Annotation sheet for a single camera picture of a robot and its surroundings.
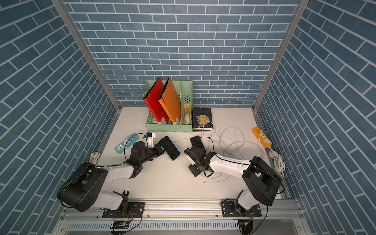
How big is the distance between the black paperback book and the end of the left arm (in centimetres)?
34

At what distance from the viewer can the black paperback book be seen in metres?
1.07

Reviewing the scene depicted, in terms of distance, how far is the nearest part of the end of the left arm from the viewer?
0.69m
